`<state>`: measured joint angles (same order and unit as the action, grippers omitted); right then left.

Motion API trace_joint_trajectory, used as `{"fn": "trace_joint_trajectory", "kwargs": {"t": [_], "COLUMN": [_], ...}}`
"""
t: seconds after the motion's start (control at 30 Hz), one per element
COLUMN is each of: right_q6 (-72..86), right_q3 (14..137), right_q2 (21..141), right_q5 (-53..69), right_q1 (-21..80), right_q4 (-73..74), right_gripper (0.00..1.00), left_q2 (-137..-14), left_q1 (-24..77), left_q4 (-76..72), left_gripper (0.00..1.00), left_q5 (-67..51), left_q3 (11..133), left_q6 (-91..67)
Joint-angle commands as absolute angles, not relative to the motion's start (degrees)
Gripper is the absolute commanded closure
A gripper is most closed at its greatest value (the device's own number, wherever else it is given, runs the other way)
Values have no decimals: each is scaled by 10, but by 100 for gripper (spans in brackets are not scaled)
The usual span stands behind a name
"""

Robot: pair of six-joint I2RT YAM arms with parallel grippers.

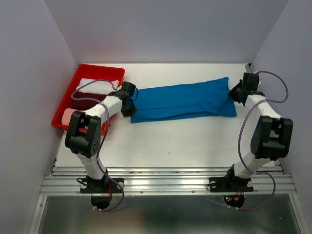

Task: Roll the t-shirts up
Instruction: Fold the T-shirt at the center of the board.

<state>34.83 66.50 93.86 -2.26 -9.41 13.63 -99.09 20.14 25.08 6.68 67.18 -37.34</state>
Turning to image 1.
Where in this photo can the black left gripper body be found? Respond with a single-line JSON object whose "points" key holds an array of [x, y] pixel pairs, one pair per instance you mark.
{"points": [[127, 111]]}

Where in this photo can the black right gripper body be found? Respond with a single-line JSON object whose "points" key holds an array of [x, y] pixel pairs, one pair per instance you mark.
{"points": [[234, 92]]}

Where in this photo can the blue t shirt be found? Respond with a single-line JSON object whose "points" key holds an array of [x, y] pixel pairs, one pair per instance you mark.
{"points": [[203, 99]]}

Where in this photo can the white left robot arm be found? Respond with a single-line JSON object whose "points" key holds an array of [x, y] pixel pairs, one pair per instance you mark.
{"points": [[84, 137]]}

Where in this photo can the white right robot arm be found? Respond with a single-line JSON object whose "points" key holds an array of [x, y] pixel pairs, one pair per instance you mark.
{"points": [[272, 135]]}

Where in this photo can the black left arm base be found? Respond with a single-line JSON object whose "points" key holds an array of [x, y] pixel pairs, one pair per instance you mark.
{"points": [[92, 186]]}

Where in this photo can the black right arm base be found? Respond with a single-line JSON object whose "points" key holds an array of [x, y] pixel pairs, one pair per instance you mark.
{"points": [[229, 183]]}

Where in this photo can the white rolled t shirt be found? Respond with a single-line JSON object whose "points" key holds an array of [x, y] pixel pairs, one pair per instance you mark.
{"points": [[97, 86]]}

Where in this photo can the red plastic tray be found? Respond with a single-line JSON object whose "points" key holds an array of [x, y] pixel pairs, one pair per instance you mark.
{"points": [[85, 71]]}

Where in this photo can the maroon rolled t shirt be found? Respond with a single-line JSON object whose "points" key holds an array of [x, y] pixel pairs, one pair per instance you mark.
{"points": [[84, 101]]}

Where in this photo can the pink rolled t shirt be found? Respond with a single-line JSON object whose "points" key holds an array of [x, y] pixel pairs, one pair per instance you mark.
{"points": [[67, 116]]}

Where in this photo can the aluminium frame rail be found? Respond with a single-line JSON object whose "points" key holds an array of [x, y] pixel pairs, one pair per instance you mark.
{"points": [[164, 181]]}

